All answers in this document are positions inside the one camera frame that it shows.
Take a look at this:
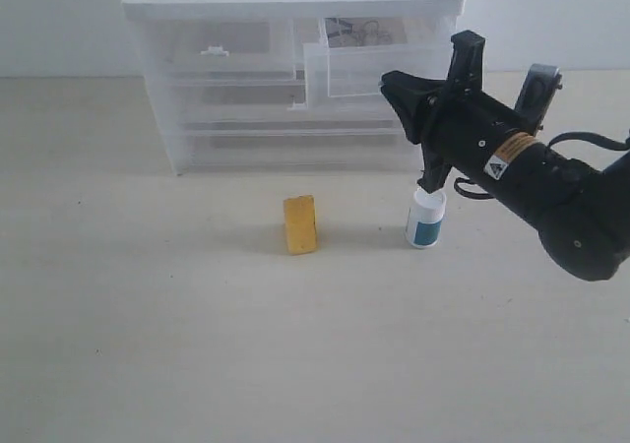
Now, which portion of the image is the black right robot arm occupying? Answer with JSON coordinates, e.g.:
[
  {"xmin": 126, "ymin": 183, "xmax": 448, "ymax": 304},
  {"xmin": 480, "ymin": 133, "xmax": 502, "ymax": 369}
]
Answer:
[{"xmin": 380, "ymin": 31, "xmax": 629, "ymax": 282}]

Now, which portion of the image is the clear wide bottom drawer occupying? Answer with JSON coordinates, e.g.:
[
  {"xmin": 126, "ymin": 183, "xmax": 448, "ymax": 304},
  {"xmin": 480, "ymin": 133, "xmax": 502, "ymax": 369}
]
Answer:
[{"xmin": 171, "ymin": 127, "xmax": 420, "ymax": 172}]

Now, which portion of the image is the yellow sponge block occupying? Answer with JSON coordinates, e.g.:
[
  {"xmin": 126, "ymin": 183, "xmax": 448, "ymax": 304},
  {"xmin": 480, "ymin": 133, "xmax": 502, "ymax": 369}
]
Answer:
[{"xmin": 283, "ymin": 195, "xmax": 318, "ymax": 255}]

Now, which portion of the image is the clear wide middle drawer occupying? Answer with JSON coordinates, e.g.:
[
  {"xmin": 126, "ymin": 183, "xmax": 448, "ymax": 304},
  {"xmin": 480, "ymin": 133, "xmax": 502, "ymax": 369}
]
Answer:
[{"xmin": 171, "ymin": 85, "xmax": 397, "ymax": 122}]

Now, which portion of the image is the clear wide drawer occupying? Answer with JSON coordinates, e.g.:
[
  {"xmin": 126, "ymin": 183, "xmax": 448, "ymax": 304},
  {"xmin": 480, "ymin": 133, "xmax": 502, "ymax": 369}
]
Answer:
[
  {"xmin": 171, "ymin": 127, "xmax": 420, "ymax": 172},
  {"xmin": 171, "ymin": 85, "xmax": 397, "ymax": 122}
]

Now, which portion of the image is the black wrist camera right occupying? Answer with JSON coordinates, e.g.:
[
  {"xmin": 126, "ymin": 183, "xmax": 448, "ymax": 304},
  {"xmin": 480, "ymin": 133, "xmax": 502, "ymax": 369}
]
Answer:
[{"xmin": 514, "ymin": 64, "xmax": 562, "ymax": 136}]

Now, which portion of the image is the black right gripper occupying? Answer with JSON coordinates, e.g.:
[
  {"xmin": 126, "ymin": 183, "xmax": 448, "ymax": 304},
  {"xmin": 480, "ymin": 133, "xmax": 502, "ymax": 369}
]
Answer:
[{"xmin": 380, "ymin": 31, "xmax": 527, "ymax": 193}]

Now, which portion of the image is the white bottle blue label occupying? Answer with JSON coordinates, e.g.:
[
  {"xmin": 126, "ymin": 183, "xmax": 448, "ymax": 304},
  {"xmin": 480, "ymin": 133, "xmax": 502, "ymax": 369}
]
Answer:
[{"xmin": 405, "ymin": 187, "xmax": 447, "ymax": 248}]

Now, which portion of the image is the white plastic drawer cabinet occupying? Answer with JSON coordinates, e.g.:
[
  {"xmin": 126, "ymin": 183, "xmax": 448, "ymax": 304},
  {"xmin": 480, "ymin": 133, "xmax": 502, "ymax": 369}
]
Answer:
[{"xmin": 122, "ymin": 0, "xmax": 465, "ymax": 174}]

